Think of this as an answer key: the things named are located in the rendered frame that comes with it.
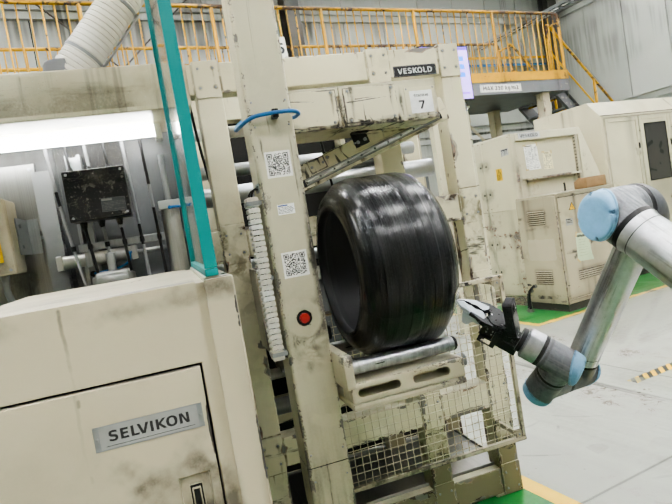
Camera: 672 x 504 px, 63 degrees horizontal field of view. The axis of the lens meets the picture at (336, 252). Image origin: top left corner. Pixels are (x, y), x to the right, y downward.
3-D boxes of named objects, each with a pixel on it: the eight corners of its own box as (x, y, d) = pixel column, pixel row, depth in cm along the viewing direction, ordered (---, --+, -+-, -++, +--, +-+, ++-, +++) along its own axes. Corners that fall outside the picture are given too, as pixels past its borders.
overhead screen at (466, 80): (426, 102, 536) (417, 45, 533) (423, 104, 541) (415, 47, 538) (474, 99, 562) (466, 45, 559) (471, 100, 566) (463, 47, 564)
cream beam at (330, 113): (280, 135, 184) (273, 91, 183) (267, 148, 208) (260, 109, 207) (442, 117, 201) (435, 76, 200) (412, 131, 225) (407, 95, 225)
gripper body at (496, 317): (473, 338, 158) (512, 360, 155) (485, 318, 153) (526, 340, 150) (480, 324, 164) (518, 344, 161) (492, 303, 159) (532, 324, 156)
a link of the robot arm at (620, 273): (655, 170, 138) (571, 366, 175) (621, 175, 133) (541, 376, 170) (697, 190, 130) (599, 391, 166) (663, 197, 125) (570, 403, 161)
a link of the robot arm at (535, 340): (543, 348, 148) (549, 328, 155) (526, 339, 149) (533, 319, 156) (528, 369, 153) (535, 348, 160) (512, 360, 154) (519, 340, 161)
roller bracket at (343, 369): (348, 392, 152) (342, 357, 152) (312, 364, 190) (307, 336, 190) (359, 389, 153) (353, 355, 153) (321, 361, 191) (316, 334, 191)
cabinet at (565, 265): (571, 312, 572) (554, 193, 565) (530, 308, 624) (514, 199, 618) (629, 295, 611) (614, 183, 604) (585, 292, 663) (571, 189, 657)
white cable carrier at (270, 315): (274, 362, 159) (245, 198, 156) (271, 358, 163) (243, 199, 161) (289, 358, 160) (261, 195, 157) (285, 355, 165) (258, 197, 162)
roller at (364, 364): (350, 378, 156) (348, 362, 156) (345, 374, 161) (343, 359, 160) (459, 350, 166) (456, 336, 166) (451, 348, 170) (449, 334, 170)
